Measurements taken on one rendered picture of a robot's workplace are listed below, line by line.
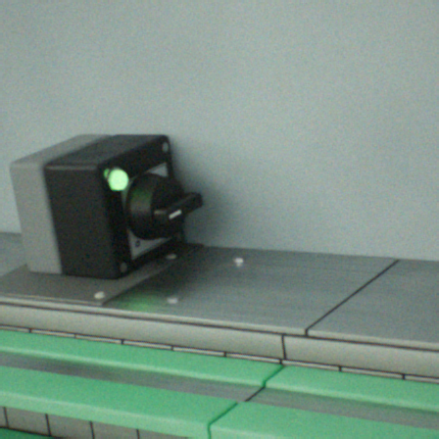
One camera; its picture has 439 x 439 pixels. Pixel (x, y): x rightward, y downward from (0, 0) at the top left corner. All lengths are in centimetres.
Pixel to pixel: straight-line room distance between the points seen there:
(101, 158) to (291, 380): 22
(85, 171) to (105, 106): 10
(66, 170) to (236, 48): 14
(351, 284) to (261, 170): 12
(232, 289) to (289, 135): 11
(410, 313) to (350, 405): 8
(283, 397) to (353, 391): 4
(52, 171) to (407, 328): 27
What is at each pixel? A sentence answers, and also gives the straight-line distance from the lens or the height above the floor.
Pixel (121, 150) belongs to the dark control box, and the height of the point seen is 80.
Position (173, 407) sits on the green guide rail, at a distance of 68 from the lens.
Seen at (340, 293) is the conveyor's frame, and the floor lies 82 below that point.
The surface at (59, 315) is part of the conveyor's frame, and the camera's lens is 82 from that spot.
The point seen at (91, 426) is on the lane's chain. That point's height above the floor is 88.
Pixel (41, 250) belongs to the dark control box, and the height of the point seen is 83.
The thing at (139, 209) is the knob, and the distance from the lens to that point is 83.
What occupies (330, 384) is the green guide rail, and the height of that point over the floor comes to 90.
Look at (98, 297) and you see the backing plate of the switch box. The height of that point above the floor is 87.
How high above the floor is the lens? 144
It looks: 50 degrees down
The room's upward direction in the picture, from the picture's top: 121 degrees counter-clockwise
